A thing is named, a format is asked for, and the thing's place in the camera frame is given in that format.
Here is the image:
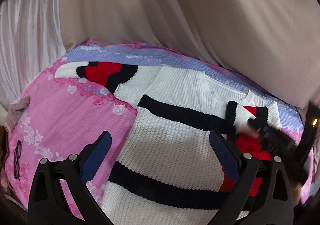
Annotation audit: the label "white red black knit sweater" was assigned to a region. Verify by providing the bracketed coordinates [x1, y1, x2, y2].
[55, 62, 281, 224]

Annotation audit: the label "dark-framed eyeglasses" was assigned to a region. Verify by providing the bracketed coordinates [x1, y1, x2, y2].
[14, 140, 22, 180]

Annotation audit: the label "pink floral bed sheet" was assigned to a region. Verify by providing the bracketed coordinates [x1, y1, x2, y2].
[5, 43, 304, 206]

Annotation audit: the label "beige crumpled cloth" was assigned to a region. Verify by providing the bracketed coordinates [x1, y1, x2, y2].
[5, 96, 30, 133]

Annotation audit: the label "white pleated curtain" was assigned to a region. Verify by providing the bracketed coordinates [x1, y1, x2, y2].
[1, 0, 65, 107]

